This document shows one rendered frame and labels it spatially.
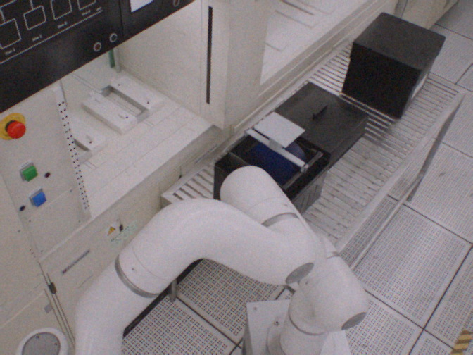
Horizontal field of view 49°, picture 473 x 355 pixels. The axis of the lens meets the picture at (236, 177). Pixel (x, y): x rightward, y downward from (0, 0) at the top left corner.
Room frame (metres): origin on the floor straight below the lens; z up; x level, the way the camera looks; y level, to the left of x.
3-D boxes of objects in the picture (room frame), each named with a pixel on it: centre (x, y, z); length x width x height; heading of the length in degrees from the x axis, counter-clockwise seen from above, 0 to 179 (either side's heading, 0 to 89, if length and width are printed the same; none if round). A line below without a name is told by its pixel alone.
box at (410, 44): (1.82, -0.59, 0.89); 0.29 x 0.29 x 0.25; 59
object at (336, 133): (1.49, -0.29, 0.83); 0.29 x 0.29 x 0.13; 55
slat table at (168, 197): (1.49, -0.36, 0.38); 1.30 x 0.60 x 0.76; 146
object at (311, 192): (1.16, -0.11, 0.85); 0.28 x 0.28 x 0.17; 54
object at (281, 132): (1.15, -0.11, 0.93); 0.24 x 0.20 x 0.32; 54
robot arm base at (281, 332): (0.63, -0.22, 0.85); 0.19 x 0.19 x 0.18
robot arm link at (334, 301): (0.60, -0.24, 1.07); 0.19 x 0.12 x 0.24; 31
